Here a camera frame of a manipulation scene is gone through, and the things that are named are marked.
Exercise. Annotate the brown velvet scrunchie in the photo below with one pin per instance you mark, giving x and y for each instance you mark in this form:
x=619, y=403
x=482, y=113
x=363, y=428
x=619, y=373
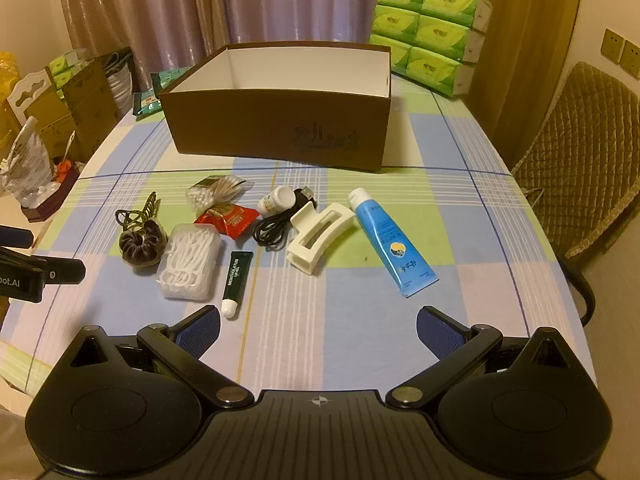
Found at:
x=142, y=245

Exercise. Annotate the brown cardboard carton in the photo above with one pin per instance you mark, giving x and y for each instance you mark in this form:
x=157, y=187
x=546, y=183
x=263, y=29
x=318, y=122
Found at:
x=90, y=105

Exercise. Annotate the leopard print hair clip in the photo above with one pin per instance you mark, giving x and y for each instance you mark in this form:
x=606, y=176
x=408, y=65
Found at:
x=142, y=207

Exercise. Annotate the white carved chair back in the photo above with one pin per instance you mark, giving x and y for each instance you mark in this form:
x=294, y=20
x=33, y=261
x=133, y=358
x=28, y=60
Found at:
x=30, y=90

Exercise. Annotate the cotton swab bag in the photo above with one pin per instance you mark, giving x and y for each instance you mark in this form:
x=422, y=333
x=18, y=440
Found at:
x=210, y=192

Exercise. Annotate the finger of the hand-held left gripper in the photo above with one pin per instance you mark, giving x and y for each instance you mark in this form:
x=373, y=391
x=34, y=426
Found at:
x=62, y=270
x=15, y=237

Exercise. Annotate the white hair claw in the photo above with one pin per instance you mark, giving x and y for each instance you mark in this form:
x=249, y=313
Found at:
x=300, y=255

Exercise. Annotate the white pill bottle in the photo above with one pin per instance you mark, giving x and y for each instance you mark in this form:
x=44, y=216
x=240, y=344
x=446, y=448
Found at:
x=275, y=201

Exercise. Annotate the stack of green tissue packs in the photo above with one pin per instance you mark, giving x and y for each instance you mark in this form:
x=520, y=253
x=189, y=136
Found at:
x=435, y=35

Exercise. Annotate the dark green sachet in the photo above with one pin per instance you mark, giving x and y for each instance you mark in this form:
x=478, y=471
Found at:
x=239, y=275

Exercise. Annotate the clear floss pick box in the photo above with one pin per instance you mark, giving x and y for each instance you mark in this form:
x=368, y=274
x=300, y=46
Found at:
x=187, y=265

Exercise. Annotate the small orange item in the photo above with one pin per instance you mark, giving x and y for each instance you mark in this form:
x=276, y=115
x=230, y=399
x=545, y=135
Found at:
x=63, y=169

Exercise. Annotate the dark wooden box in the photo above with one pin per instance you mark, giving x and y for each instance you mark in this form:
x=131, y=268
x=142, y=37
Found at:
x=55, y=195

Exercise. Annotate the quilted beige chair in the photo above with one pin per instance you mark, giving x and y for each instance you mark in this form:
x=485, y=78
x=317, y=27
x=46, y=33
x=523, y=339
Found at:
x=585, y=135

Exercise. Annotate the brown cardboard box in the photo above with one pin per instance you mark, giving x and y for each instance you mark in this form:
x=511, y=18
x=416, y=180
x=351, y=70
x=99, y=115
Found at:
x=250, y=120

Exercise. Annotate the blue cream tube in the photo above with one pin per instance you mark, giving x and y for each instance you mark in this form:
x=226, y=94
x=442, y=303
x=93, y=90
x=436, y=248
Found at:
x=387, y=240

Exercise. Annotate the pleated curtain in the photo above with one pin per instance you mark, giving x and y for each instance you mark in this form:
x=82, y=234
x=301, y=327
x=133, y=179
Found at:
x=200, y=5

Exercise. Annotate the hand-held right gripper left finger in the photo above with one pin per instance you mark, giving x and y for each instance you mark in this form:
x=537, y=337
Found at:
x=200, y=332

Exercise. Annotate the plaid tablecloth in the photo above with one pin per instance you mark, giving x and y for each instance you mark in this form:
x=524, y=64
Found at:
x=350, y=300

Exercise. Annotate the green tissue pack bundle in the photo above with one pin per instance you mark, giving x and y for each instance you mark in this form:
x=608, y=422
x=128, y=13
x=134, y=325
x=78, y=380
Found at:
x=62, y=67

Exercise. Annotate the white plastic bag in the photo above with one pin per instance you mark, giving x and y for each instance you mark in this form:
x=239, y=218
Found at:
x=27, y=165

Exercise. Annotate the stack of white bowls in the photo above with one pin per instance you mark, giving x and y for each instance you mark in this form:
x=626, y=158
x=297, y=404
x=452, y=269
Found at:
x=120, y=85

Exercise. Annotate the gold wall socket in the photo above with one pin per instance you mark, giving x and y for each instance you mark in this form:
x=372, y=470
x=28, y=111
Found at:
x=632, y=59
x=612, y=46

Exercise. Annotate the red snack packet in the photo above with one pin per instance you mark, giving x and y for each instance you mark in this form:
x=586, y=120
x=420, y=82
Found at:
x=227, y=219

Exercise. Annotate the yellow plastic bag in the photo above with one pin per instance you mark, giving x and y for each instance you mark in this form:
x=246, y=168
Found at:
x=9, y=77

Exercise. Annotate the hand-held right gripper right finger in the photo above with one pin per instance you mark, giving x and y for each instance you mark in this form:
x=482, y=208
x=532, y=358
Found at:
x=440, y=331

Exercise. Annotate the brown wooden panel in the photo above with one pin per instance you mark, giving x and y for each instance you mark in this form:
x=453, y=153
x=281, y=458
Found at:
x=525, y=60

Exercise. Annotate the green wet wipe packet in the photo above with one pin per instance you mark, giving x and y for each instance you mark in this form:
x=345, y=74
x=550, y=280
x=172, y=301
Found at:
x=149, y=105
x=170, y=79

